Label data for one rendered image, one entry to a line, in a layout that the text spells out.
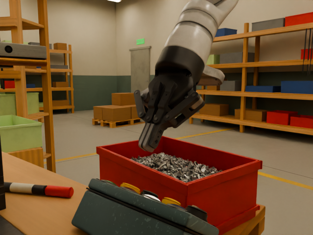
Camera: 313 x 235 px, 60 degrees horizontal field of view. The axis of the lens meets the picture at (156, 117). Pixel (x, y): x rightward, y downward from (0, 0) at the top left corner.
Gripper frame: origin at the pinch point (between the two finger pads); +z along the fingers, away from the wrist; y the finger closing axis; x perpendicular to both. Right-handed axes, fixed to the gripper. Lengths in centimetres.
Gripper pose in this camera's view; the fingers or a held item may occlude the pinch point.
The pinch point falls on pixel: (150, 138)
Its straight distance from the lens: 40.0
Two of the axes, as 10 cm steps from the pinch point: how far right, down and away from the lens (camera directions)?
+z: -3.7, 8.7, -3.2
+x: 5.2, 4.8, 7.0
